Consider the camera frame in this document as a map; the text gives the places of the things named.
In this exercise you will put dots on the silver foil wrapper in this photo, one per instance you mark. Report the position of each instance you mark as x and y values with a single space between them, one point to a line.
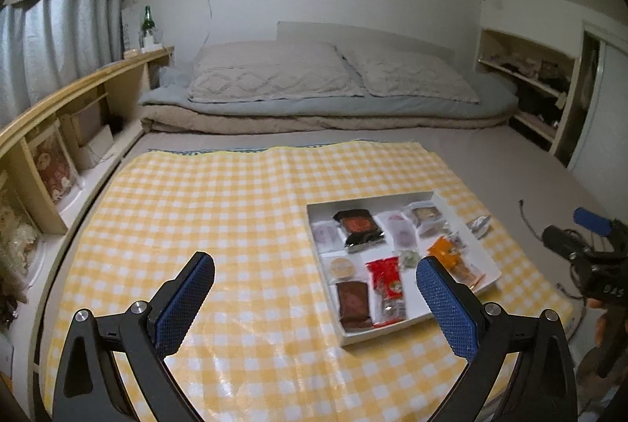
478 225

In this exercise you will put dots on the beige quilted pillow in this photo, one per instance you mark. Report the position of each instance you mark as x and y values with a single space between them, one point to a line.
270 69
412 76

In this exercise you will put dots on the blue-grey duvet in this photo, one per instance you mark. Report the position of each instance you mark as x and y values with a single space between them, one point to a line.
294 106

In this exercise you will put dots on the clear packet purple round cookie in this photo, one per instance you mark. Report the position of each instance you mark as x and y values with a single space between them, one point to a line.
405 237
325 234
395 220

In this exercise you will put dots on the yellow checked mat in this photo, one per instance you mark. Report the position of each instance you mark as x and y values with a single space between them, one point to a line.
221 206

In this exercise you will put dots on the white wall shelf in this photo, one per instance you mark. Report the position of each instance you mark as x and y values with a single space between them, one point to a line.
490 42

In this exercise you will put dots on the beige folded blanket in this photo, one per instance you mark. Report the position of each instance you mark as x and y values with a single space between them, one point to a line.
294 123

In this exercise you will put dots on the red snack packet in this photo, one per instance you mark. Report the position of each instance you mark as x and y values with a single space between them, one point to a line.
387 287

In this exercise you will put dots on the white sliding door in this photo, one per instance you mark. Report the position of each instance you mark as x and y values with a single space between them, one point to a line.
608 108

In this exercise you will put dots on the green glass bottle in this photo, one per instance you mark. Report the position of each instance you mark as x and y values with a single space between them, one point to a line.
148 20

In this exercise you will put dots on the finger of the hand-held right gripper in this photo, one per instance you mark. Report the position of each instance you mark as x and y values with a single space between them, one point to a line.
593 219
559 238

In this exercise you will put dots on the orange snack packet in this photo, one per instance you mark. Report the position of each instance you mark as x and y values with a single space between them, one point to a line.
458 267

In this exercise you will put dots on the small green silver packet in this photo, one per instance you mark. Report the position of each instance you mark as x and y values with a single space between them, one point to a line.
407 259

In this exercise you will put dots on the black packet red print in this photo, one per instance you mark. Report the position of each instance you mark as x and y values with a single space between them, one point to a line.
358 228

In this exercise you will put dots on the clear bag white plush toys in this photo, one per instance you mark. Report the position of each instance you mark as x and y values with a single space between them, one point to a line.
14 235

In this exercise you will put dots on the brown chocolate cake packet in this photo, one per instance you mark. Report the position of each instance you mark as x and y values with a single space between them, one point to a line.
352 302

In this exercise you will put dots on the clear bag brown plush toys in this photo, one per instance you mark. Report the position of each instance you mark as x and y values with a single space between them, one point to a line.
51 162

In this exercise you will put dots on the clear packet pale round cookie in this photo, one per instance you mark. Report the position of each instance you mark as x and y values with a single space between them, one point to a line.
342 267

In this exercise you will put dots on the small white candy packet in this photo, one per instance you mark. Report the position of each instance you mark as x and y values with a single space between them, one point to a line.
456 240

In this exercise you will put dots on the clear swirl roll cake packet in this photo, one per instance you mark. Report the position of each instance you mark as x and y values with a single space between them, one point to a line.
424 215

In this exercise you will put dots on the white cardboard box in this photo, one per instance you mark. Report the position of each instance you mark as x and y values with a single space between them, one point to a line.
324 213

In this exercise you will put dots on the small white box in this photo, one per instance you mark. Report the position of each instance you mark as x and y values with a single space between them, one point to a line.
149 40

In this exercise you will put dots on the person's right hand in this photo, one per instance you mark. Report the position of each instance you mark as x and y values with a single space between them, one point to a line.
601 331

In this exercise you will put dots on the small dark object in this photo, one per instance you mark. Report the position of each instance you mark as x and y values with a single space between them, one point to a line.
116 124

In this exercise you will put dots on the shelf clutter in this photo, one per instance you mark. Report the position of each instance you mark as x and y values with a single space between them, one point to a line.
539 69

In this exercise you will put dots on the wooden shelf unit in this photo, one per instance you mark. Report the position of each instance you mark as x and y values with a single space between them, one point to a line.
73 82

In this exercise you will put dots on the grey curtain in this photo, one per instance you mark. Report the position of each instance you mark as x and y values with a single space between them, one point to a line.
49 44

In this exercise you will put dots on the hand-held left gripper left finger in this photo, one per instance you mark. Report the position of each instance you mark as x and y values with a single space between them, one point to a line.
184 299

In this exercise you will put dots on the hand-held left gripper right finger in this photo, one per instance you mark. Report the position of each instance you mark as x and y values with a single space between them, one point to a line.
446 304

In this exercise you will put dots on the brown cardboard box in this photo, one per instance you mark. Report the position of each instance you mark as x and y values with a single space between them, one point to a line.
91 120

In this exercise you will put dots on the white storage box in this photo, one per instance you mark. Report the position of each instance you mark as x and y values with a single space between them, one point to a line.
95 150

